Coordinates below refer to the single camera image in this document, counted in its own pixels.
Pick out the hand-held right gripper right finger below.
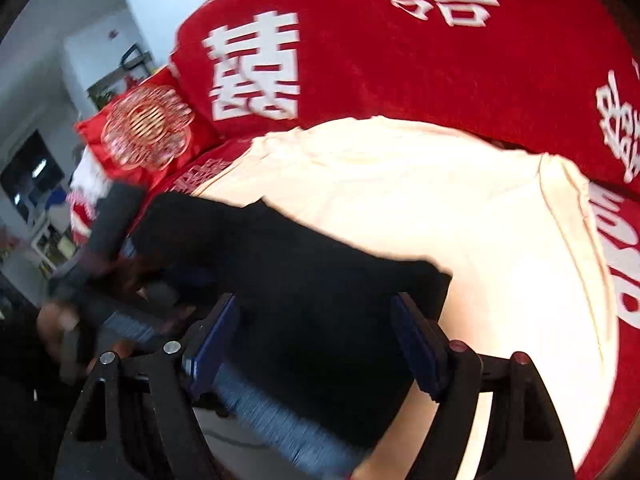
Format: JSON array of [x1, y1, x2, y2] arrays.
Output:
[[390, 292, 576, 480]]

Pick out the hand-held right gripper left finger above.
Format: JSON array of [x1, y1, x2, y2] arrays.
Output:
[[52, 292, 241, 480]]

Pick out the black pants with patterned lining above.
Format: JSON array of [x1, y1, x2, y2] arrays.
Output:
[[100, 192, 453, 478]]

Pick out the person's left hand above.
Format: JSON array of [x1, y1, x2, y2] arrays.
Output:
[[37, 304, 82, 347]]

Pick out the red checkered cloth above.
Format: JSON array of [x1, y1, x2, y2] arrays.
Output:
[[67, 190, 99, 242]]

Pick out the cluttered shelf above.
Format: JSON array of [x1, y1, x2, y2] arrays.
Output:
[[30, 220, 82, 282]]

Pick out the white fluffy cushion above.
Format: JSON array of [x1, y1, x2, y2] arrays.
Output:
[[70, 146, 115, 197]]

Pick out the dark window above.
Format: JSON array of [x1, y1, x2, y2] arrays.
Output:
[[0, 130, 67, 222]]

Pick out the red embroidered cushion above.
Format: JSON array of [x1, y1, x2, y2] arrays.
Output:
[[75, 67, 219, 192]]

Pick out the cream cloth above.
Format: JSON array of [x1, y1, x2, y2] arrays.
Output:
[[192, 116, 622, 480]]

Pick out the red blanket with white characters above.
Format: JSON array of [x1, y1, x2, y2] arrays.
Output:
[[67, 0, 640, 480]]

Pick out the black trolley handle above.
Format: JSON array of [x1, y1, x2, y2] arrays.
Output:
[[120, 42, 152, 72]]

